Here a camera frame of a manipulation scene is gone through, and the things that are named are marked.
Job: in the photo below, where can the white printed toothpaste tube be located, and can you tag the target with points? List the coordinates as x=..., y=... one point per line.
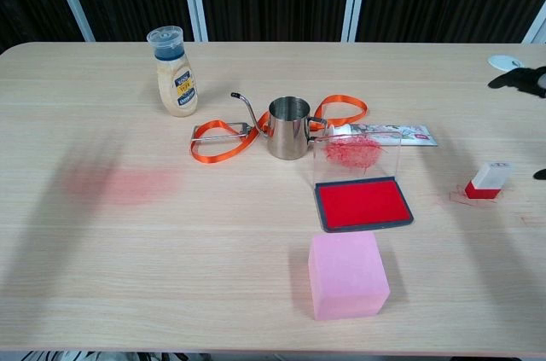
x=409, y=132

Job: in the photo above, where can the steel gooseneck pitcher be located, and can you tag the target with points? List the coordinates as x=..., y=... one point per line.
x=288, y=135

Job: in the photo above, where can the red ink pad clear lid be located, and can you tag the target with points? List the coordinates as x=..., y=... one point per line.
x=360, y=205

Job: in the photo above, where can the red white stamp block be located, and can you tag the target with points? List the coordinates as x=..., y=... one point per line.
x=490, y=177

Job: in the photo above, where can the pink foam cube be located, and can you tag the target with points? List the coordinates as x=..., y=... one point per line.
x=345, y=275

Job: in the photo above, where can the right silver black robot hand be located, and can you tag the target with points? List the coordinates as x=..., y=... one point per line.
x=524, y=78

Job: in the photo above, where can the beige sauce squeeze bottle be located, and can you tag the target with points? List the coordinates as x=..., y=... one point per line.
x=177, y=88

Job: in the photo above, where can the clear badge holder metal clip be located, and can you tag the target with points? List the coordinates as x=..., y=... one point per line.
x=244, y=127

